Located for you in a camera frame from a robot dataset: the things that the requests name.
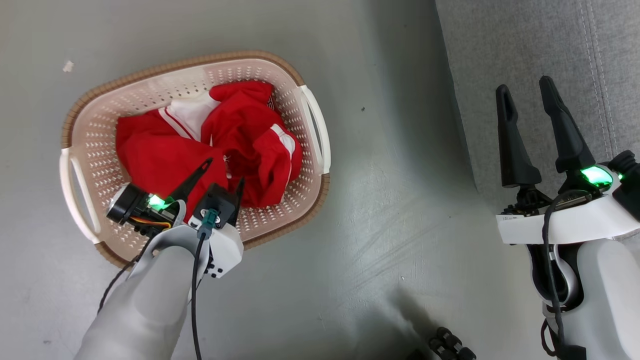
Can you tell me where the red and white garment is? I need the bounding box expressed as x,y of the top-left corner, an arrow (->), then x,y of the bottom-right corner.
115,81 -> 303,223

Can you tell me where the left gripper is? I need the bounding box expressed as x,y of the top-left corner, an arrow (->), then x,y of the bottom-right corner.
106,158 -> 245,237

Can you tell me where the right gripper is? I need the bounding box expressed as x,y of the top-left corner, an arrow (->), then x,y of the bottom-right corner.
495,76 -> 640,245

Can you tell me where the grey fabric sofa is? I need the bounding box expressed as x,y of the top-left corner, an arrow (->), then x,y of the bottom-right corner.
435,0 -> 640,211

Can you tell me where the black roller wheel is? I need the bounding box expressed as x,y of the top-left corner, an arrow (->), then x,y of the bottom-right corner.
407,326 -> 477,360

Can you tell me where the beige perforated plastic laundry basket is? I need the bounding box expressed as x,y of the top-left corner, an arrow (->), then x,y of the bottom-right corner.
59,50 -> 332,268

